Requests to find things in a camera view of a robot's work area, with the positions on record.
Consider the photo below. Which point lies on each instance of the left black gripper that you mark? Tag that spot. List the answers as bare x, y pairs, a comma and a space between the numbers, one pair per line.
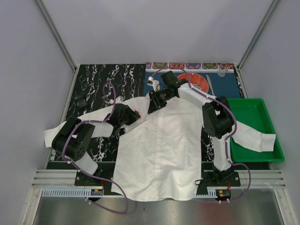
134, 116

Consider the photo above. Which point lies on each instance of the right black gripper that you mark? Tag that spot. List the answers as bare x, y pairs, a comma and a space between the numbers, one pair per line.
155, 104

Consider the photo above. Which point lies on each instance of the white button-up shirt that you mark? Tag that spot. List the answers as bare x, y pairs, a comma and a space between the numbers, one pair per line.
159, 156

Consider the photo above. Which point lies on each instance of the black display frame box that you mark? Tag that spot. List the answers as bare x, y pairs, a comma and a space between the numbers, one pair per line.
80, 101

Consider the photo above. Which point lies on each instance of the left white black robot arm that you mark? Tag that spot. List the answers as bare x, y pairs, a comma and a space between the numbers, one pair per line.
73, 138

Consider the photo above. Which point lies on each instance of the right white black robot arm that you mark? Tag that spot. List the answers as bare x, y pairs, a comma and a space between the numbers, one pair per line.
218, 120

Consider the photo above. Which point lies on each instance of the red floral plate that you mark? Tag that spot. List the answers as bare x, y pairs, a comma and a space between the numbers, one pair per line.
199, 82

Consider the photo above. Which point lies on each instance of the silver table knife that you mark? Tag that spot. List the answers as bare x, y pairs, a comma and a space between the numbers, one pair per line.
210, 85

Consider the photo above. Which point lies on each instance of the blue patterned placemat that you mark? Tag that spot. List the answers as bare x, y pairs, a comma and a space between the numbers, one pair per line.
218, 79

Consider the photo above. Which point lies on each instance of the clear drinking glass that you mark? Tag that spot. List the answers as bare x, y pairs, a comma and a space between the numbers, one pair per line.
223, 69

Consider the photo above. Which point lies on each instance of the green plastic tray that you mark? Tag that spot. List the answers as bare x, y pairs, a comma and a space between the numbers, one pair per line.
255, 139

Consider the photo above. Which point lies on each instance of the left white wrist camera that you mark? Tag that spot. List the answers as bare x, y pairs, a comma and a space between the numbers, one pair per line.
118, 100

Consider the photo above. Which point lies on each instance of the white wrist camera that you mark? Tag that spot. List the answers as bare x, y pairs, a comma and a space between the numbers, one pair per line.
153, 83
118, 100

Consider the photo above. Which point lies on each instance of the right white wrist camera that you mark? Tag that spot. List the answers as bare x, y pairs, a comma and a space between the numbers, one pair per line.
153, 83

